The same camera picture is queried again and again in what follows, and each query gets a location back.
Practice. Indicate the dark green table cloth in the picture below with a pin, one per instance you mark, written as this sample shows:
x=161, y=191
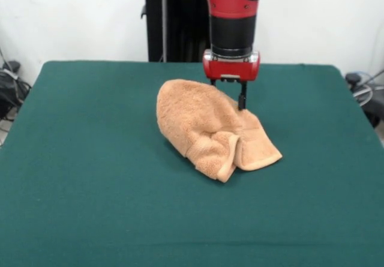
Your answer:
x=90, y=219

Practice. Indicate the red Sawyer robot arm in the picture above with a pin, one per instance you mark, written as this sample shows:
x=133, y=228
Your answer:
x=231, y=3

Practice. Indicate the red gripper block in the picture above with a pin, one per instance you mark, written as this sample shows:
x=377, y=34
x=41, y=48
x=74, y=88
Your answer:
x=231, y=69

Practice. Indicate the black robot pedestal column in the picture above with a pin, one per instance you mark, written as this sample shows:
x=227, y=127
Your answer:
x=180, y=24

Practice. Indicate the peach terry towel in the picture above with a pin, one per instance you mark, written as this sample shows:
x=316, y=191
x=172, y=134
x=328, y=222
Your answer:
x=195, y=120

